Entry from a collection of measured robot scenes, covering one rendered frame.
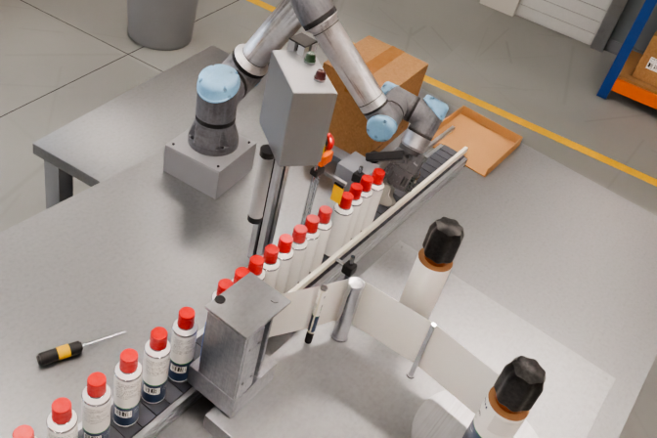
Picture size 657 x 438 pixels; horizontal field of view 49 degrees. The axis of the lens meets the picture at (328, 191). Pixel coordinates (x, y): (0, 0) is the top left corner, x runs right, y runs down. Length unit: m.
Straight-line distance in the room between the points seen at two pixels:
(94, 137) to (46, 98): 1.68
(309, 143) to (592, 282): 1.13
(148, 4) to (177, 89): 1.80
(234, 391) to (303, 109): 0.59
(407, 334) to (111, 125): 1.20
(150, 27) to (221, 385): 3.14
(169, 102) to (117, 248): 0.72
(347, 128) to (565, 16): 3.98
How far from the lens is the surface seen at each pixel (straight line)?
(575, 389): 1.94
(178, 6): 4.35
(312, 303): 1.66
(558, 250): 2.39
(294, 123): 1.49
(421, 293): 1.81
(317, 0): 1.83
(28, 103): 3.97
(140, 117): 2.44
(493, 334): 1.94
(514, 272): 2.23
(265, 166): 1.61
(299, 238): 1.71
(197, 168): 2.12
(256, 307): 1.44
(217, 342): 1.47
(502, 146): 2.75
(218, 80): 2.05
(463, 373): 1.67
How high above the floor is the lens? 2.22
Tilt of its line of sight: 38 degrees down
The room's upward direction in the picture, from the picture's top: 15 degrees clockwise
